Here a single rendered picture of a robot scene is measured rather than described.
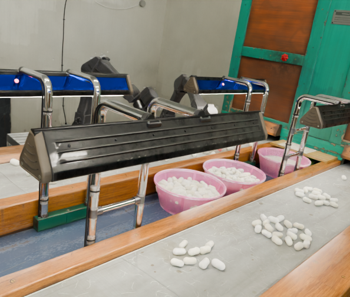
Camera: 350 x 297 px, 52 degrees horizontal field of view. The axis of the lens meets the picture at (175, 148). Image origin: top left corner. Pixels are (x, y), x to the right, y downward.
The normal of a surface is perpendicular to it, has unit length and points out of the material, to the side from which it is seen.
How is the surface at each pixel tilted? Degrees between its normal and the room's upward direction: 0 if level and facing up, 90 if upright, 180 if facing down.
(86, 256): 0
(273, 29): 90
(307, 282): 0
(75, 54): 90
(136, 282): 0
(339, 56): 90
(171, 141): 58
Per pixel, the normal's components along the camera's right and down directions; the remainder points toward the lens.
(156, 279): 0.15, -0.94
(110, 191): 0.70, 0.31
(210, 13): -0.73, 0.10
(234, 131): 0.67, -0.25
